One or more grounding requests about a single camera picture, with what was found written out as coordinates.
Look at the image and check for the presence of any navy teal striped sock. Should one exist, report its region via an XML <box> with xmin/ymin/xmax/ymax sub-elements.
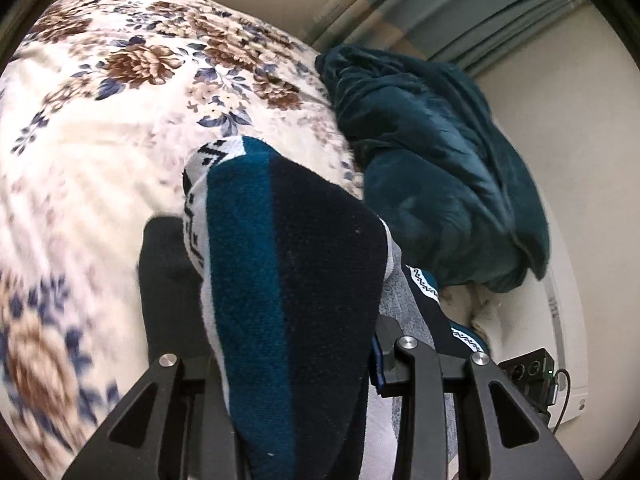
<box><xmin>183</xmin><ymin>136</ymin><xmax>486</xmax><ymax>479</ymax></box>

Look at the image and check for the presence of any black folded garment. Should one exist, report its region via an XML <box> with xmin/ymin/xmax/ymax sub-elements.
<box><xmin>138</xmin><ymin>217</ymin><xmax>212</xmax><ymax>362</ymax></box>

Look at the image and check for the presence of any dark teal plush blanket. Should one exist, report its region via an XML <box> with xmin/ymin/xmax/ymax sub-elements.
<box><xmin>314</xmin><ymin>44</ymin><xmax>551</xmax><ymax>294</ymax></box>

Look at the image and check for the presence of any floral cream bed blanket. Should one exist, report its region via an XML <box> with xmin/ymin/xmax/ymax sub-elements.
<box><xmin>1</xmin><ymin>0</ymin><xmax>360</xmax><ymax>479</ymax></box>

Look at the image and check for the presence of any grey green curtain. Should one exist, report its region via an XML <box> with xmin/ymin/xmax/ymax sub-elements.
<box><xmin>304</xmin><ymin>0</ymin><xmax>588</xmax><ymax>75</ymax></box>

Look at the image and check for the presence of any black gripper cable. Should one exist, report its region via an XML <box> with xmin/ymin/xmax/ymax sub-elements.
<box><xmin>549</xmin><ymin>367</ymin><xmax>573</xmax><ymax>436</ymax></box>

